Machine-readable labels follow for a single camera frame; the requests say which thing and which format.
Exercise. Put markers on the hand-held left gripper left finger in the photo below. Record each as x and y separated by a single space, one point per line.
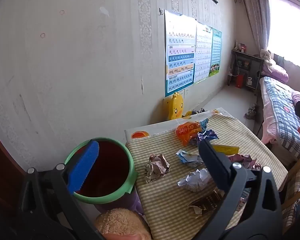
83 165

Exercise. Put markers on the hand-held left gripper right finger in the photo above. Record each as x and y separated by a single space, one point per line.
215 162

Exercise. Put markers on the pink snack wrapper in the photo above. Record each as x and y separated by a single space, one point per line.
240 158

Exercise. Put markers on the blue cookie wrapper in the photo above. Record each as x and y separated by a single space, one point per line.
207 135

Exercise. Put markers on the green-rimmed red bin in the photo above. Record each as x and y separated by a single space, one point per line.
115 160

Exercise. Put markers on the orange snack wrapper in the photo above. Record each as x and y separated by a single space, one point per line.
186 132

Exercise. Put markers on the brown paper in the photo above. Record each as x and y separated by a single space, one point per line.
157 167

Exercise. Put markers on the yellow flat packet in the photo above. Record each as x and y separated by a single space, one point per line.
227 150

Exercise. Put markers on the bed with plaid quilt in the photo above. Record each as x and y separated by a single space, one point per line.
277 105

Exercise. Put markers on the crumpled silver white wrapper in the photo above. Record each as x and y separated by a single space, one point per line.
195 180

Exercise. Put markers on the light blue white wrapper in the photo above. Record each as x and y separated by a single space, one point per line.
187 157

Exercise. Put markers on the brown snack packet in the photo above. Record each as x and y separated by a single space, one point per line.
207 202

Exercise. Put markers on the pink pillow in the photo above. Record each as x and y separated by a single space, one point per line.
277 71

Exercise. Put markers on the pair of shoes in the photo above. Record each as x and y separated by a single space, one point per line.
250 112

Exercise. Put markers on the yellow checked tablecloth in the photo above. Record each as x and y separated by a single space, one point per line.
165 200

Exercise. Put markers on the purple plastic stool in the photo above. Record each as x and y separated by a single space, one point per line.
136 202

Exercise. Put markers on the tan fleece cloth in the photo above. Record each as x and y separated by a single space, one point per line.
122 222

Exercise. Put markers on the metal shelf rack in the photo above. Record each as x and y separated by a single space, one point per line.
252 62

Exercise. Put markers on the red box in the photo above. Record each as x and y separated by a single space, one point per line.
239 81

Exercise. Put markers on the white table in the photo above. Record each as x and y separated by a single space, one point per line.
152 128

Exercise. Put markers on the dark wooden cabinet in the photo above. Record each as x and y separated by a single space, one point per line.
2 167

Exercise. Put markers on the bright window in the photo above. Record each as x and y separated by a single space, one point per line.
290 25

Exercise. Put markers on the patterned curtain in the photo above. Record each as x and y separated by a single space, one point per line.
257 17

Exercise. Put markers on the green blue wall poster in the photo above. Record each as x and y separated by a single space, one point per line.
215 52

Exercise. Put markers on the blue bordered wall poster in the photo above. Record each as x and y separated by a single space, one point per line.
180 62

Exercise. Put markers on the white chart wall poster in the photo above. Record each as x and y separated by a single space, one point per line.
203 55

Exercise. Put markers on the metal wall hook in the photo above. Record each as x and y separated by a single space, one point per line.
161 11

